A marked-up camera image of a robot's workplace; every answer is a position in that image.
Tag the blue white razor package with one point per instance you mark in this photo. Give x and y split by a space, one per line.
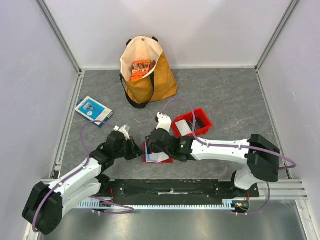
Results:
93 110

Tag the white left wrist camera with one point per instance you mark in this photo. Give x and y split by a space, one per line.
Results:
124 130

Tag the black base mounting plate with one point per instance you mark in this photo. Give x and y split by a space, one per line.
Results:
124 188

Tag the aluminium front frame rail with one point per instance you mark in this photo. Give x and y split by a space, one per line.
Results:
284 189

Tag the aluminium frame rail right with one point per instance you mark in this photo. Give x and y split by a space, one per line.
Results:
275 72

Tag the white slotted cable duct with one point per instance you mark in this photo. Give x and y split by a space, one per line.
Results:
96 204

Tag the orange snack box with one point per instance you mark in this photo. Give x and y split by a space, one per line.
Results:
139 69

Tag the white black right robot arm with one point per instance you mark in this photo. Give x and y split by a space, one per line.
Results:
259 157

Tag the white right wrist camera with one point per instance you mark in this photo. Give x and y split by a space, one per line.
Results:
164 122

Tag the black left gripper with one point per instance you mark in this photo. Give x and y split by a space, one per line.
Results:
134 152

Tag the mustard yellow tote bag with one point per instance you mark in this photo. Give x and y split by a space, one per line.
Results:
158 84

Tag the aluminium frame rail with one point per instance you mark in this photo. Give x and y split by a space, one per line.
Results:
71 103
275 72
284 189

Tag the red leather card holder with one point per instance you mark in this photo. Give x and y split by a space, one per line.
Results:
155 158

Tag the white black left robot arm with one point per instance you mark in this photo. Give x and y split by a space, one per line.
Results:
48 203

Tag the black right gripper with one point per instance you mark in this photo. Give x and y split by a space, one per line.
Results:
152 144

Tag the aluminium frame rail left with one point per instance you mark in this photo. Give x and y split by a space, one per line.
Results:
71 103

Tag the white card stack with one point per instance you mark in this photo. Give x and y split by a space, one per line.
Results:
184 127

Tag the red plastic bin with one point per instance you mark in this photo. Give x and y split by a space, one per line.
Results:
201 125

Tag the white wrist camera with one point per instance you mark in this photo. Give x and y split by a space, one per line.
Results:
124 130
164 122

